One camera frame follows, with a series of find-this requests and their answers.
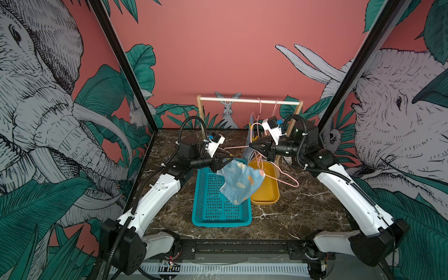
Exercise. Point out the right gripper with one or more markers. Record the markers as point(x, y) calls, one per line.
point(268, 145)

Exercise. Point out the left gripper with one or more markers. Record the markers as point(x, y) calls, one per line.
point(217, 162)

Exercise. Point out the blue dotted towel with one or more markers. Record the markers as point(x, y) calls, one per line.
point(241, 181)

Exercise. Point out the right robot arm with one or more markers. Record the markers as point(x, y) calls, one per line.
point(378, 233)

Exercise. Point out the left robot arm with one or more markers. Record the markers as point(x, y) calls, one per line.
point(123, 243)

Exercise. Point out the pink hanger middle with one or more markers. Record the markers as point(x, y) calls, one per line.
point(256, 130)

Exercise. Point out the small white red box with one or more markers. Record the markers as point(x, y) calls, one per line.
point(287, 159)

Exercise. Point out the yellow plastic tray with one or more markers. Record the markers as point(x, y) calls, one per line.
point(268, 193)

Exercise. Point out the teal plastic basket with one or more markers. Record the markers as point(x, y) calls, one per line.
point(211, 209)

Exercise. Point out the wooden clothes rack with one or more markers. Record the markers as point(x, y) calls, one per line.
point(298, 104)

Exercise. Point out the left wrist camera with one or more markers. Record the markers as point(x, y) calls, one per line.
point(213, 142)

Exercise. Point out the white slotted cable duct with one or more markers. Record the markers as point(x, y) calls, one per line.
point(289, 269)

